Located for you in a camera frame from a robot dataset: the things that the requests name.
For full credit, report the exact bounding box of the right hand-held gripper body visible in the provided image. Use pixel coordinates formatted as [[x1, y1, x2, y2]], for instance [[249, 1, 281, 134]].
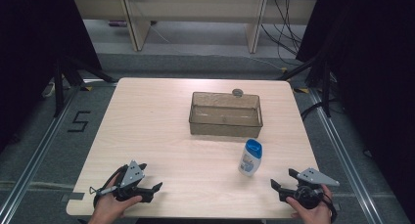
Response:
[[279, 167, 341, 210]]

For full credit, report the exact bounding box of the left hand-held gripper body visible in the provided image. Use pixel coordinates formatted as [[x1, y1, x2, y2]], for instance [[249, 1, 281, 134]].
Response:
[[97, 159, 155, 204]]

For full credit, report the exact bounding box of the person's right hand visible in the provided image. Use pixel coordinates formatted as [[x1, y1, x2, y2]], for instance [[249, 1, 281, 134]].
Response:
[[285, 183, 334, 224]]

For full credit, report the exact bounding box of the person's left hand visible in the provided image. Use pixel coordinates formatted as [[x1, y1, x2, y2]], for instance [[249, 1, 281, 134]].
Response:
[[87, 174, 144, 224]]

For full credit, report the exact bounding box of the white bottle with blue cap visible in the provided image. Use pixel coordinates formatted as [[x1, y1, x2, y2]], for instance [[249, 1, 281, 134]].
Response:
[[238, 138, 263, 177]]

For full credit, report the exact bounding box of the grey tape strip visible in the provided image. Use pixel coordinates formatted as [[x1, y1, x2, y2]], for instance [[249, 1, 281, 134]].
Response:
[[60, 191, 86, 202]]

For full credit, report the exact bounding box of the clear brown plastic box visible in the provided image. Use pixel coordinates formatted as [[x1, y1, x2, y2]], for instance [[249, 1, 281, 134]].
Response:
[[188, 91, 264, 139]]

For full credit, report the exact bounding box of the black metal stand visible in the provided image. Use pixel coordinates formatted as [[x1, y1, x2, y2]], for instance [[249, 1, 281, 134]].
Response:
[[277, 53, 335, 118], [52, 53, 119, 118]]

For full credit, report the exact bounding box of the black curtain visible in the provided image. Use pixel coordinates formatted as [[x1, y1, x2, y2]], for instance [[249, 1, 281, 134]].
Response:
[[296, 0, 415, 218], [0, 0, 103, 154]]

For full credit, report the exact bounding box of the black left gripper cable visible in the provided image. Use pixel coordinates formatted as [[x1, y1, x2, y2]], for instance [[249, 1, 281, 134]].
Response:
[[92, 164, 129, 208]]

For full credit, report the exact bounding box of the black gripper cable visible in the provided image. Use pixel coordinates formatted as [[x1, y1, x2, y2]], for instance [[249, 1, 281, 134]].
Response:
[[322, 191, 339, 224], [92, 164, 129, 208]]

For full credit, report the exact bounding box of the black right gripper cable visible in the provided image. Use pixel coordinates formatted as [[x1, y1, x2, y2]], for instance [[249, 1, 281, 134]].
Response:
[[322, 191, 339, 224]]

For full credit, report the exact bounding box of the metal floor rail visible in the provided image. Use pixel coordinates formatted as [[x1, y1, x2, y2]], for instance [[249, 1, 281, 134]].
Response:
[[307, 88, 385, 224], [0, 85, 82, 224]]

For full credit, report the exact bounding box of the bundle of black cables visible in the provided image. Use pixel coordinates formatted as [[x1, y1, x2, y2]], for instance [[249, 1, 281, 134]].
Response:
[[260, 0, 304, 67]]

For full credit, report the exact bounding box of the beige wooden desk frame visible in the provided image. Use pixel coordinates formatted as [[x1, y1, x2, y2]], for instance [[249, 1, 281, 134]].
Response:
[[71, 0, 318, 54]]

